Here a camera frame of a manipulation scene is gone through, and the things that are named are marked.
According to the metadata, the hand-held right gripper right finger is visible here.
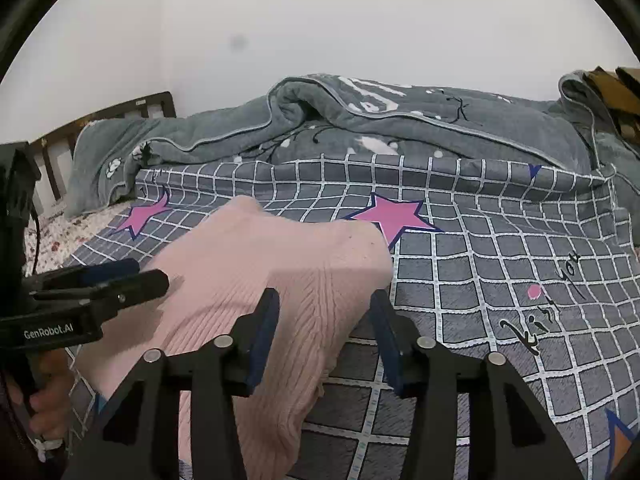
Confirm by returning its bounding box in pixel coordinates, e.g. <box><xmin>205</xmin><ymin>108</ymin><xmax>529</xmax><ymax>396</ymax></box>
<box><xmin>369</xmin><ymin>289</ymin><xmax>587</xmax><ymax>480</ymax></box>

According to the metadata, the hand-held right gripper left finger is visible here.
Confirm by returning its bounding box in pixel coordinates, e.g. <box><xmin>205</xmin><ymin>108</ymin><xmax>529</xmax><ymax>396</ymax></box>
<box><xmin>62</xmin><ymin>287</ymin><xmax>281</xmax><ymax>480</ymax></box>

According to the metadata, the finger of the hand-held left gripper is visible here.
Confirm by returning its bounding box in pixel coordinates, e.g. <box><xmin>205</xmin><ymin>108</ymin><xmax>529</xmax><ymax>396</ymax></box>
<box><xmin>27</xmin><ymin>258</ymin><xmax>142</xmax><ymax>292</ymax></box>
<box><xmin>31</xmin><ymin>268</ymin><xmax>171</xmax><ymax>322</ymax></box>

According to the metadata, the pink knit sweater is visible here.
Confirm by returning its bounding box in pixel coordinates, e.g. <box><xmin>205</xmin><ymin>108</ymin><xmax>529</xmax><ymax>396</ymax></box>
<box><xmin>75</xmin><ymin>195</ymin><xmax>394</xmax><ymax>479</ymax></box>

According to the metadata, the person's left hand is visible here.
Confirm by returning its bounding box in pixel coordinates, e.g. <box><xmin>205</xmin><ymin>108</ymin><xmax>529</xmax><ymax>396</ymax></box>
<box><xmin>10</xmin><ymin>349</ymin><xmax>77</xmax><ymax>450</ymax></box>

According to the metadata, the floral bed sheet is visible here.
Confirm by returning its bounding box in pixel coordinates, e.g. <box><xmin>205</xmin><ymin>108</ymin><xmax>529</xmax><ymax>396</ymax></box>
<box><xmin>22</xmin><ymin>202</ymin><xmax>132</xmax><ymax>277</ymax></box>

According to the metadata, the grey grid blanket with stars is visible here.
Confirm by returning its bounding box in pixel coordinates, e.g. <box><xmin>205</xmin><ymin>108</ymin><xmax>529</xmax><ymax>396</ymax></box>
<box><xmin>60</xmin><ymin>157</ymin><xmax>640</xmax><ymax>480</ymax></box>

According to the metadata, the dark wooden headboard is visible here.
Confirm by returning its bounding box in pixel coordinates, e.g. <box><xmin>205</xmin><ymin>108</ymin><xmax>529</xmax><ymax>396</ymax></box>
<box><xmin>27</xmin><ymin>91</ymin><xmax>177</xmax><ymax>202</ymax></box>

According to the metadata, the grey fleece quilt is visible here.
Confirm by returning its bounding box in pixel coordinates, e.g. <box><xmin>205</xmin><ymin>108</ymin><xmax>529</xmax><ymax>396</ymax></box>
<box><xmin>62</xmin><ymin>72</ymin><xmax>640</xmax><ymax>218</ymax></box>

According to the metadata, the brown cloth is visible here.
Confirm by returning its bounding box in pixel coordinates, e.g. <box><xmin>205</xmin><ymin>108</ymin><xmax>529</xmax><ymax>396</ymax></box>
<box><xmin>582</xmin><ymin>65</ymin><xmax>640</xmax><ymax>142</ymax></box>

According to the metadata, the black cable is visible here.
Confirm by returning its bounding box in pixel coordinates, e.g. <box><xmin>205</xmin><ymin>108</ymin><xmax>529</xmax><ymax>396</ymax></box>
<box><xmin>27</xmin><ymin>205</ymin><xmax>44</xmax><ymax>279</ymax></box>

